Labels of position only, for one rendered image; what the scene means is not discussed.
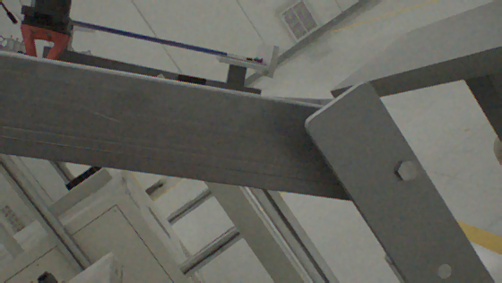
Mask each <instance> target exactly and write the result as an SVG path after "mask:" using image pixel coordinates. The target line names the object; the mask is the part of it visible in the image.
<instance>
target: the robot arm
mask: <svg viewBox="0 0 502 283"><path fill-rule="evenodd" d="M71 3H72V0H31V3H30V6H28V5H24V4H23V5H22V11H21V14H22V15H24V17H23V21H22V22H21V26H20V30H21V32H22V37H23V43H24V46H25V50H26V53H27V56H38V54H37V49H36V44H35V40H36V39H41V40H45V41H48V42H52V43H55V44H54V46H53V47H52V48H51V49H52V50H51V51H50V53H49V54H48V57H47V59H52V60H57V59H58V57H59V56H60V55H61V53H62V52H63V51H64V50H65V47H66V45H68V44H69V42H70V41H71V37H72V32H71V31H72V30H73V27H74V21H73V20H72V19H71V18H70V12H71Z"/></svg>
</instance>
